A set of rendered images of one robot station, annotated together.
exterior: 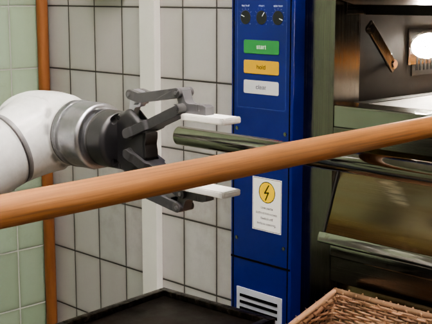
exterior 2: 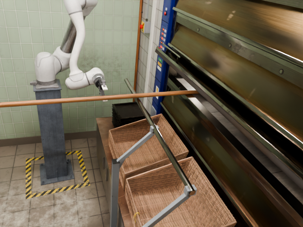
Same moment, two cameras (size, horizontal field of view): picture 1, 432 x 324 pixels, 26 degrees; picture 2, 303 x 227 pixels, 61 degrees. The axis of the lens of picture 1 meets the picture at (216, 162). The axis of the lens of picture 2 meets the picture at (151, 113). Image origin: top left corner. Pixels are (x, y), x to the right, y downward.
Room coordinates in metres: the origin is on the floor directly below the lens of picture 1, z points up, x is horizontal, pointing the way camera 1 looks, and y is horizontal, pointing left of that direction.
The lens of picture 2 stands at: (-0.23, -0.92, 1.97)
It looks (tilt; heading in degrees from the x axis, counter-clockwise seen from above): 30 degrees down; 23
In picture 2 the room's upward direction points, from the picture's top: 7 degrees clockwise
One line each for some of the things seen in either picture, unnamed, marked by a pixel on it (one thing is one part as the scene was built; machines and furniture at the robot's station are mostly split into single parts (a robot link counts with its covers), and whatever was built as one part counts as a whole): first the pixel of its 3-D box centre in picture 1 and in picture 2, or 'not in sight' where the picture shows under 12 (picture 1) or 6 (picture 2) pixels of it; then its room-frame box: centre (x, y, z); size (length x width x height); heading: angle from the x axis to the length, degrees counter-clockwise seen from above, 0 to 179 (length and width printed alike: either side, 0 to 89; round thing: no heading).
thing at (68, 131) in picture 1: (92, 135); (98, 80); (1.24, 0.17, 1.19); 0.09 x 0.06 x 0.09; 136
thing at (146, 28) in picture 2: not in sight; (145, 26); (2.08, 0.24, 1.46); 0.10 x 0.07 x 0.10; 45
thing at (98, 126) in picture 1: (127, 141); (100, 84); (1.18, 0.11, 1.19); 0.09 x 0.07 x 0.08; 46
